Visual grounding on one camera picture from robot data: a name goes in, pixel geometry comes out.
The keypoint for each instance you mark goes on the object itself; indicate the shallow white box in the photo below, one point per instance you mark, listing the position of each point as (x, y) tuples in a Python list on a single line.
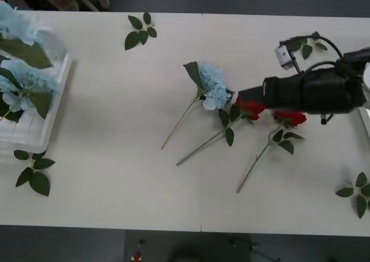
[(55, 106)]

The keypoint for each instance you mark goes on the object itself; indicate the pale blue flower green stem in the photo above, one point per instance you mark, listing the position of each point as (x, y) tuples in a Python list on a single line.
[(20, 30), (214, 88), (26, 85)]

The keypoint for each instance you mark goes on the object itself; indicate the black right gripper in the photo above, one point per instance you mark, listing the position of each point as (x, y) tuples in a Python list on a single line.
[(286, 91)]

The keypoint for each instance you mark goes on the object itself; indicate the loose green leaf sprig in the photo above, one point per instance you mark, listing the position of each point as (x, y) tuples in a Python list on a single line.
[(360, 205), (39, 182), (138, 36), (307, 51)]

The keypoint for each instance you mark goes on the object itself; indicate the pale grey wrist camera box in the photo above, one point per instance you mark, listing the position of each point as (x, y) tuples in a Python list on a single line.
[(284, 56)]

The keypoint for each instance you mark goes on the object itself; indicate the red rose with green stem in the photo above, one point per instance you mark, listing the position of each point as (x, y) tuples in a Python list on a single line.
[(292, 118), (231, 123)]

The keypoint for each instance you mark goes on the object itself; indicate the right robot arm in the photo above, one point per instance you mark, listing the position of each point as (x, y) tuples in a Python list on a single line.
[(332, 91)]

